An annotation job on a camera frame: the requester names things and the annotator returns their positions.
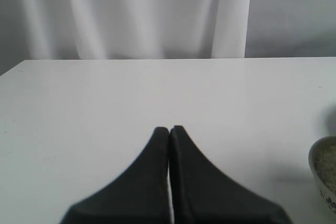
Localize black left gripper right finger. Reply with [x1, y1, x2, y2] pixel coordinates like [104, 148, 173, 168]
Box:
[169, 126, 290, 223]

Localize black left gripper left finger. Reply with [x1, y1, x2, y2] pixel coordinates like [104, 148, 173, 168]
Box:
[61, 127, 170, 223]

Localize white ceramic rice bowl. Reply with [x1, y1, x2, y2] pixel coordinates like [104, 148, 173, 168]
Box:
[308, 136, 335, 218]

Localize white backdrop curtain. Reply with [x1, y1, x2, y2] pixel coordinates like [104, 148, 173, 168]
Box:
[0, 0, 336, 76]

